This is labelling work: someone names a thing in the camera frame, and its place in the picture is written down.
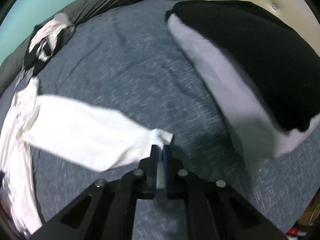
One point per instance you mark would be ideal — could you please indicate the stack of folded clothes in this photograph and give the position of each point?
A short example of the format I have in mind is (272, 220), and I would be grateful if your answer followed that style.
(212, 67)

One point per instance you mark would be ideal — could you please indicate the dark grey bolster pillow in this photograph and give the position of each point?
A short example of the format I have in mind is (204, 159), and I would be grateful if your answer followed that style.
(100, 0)

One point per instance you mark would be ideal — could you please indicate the crumpled black garment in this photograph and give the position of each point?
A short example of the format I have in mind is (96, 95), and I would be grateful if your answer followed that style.
(32, 60)

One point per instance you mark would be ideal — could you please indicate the blue patterned bedspread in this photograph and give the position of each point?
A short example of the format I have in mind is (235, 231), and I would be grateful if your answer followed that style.
(125, 80)

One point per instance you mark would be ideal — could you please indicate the white long-sleeve shirt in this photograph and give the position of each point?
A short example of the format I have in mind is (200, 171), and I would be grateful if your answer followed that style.
(75, 135)

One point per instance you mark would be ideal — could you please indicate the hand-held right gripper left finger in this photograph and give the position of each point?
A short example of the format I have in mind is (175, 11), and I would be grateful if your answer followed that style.
(151, 170)

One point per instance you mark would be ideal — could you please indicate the crumpled white garment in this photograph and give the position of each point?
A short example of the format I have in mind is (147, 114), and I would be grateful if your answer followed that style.
(47, 31)

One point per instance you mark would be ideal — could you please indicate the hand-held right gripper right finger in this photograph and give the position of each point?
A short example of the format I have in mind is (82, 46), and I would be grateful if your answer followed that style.
(167, 170)

